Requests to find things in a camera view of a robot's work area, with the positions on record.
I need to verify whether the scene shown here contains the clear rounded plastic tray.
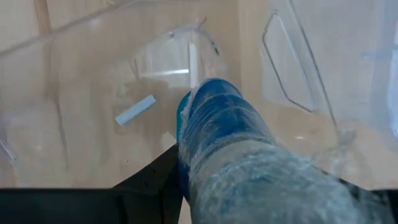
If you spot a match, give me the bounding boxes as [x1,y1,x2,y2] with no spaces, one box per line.
[0,0,398,191]

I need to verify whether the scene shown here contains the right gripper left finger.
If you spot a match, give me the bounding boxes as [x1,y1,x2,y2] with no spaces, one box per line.
[0,144,185,224]

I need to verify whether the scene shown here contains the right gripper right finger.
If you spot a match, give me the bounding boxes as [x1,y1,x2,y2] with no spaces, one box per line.
[338,177,398,224]

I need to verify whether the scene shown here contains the blue dish soap bottle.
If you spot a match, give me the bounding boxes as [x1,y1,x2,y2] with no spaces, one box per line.
[175,77,398,224]

